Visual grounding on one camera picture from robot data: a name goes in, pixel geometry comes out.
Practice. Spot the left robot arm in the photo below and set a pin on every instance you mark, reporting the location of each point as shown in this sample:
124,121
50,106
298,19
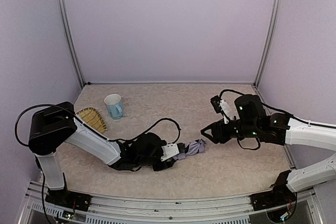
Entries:
54,125

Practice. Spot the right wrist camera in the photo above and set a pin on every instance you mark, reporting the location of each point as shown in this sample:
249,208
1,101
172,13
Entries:
221,107

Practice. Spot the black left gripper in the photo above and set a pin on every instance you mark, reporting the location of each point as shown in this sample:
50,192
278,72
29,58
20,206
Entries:
181,148

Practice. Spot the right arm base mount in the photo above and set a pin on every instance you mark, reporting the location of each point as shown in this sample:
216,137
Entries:
273,198

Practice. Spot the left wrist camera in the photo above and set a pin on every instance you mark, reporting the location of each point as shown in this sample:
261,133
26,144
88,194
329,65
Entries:
169,151

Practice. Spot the woven bamboo tray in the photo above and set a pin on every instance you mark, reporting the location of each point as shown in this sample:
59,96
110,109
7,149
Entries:
93,118

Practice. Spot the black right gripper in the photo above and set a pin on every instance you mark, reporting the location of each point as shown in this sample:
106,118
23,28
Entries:
227,130

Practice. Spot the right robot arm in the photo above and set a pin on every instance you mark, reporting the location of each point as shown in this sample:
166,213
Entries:
280,128

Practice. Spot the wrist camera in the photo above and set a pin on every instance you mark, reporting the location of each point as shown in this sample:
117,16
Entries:
169,151
221,107

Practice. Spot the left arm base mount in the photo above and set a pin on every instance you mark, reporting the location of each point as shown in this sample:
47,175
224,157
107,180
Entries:
69,199

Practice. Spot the lilac folding umbrella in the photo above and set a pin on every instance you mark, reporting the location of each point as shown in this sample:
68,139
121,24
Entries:
191,149

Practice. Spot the aluminium front rail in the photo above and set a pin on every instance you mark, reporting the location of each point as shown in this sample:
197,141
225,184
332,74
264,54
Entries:
304,208

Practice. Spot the right frame post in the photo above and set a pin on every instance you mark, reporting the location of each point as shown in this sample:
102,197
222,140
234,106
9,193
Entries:
267,46

